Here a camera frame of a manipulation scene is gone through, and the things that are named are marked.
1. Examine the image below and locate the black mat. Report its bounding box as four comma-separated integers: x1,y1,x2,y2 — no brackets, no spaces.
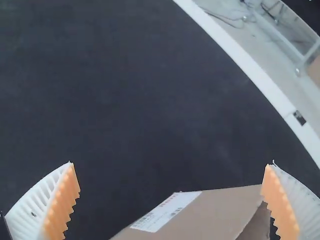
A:
0,0,320,240

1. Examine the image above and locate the cardboard box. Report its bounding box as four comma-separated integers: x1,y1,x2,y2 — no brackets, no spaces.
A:
111,184,273,240

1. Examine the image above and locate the metal frame cart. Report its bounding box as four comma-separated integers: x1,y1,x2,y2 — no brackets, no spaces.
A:
258,0,320,66

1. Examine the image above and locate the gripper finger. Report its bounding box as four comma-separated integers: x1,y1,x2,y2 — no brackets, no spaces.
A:
259,159,320,240
4,160,82,240

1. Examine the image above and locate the black label sticker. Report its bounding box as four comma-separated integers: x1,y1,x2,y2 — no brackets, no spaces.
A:
292,109,308,126

